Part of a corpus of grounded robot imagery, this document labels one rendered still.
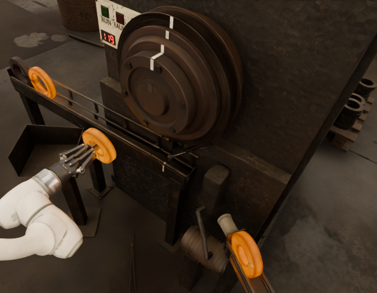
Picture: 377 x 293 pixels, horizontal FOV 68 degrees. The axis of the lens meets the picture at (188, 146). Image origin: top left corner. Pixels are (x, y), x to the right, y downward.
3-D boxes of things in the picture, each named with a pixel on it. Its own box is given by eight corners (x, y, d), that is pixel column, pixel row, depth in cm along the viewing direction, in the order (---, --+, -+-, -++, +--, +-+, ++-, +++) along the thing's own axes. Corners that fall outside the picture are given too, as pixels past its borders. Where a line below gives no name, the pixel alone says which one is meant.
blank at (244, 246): (240, 259, 109) (233, 262, 108) (237, 223, 106) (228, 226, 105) (265, 284, 95) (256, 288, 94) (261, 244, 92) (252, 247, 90)
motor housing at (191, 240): (185, 263, 166) (196, 217, 127) (217, 286, 158) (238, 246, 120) (172, 281, 158) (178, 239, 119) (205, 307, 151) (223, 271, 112)
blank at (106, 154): (84, 121, 111) (77, 126, 109) (112, 137, 105) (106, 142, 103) (93, 148, 122) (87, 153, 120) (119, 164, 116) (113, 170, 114)
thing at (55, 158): (61, 206, 183) (26, 124, 131) (103, 207, 185) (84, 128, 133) (51, 235, 169) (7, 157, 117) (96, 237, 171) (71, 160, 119)
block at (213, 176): (208, 191, 134) (216, 158, 117) (222, 200, 132) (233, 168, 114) (195, 207, 128) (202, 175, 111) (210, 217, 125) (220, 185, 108)
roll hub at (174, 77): (131, 107, 107) (126, 36, 87) (191, 141, 98) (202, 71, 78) (120, 114, 104) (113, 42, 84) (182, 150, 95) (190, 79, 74)
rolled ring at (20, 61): (22, 63, 154) (28, 61, 156) (4, 54, 162) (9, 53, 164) (35, 92, 167) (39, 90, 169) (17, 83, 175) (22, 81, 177)
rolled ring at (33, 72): (46, 103, 166) (51, 100, 168) (54, 93, 152) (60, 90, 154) (25, 76, 162) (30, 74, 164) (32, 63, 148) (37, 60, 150)
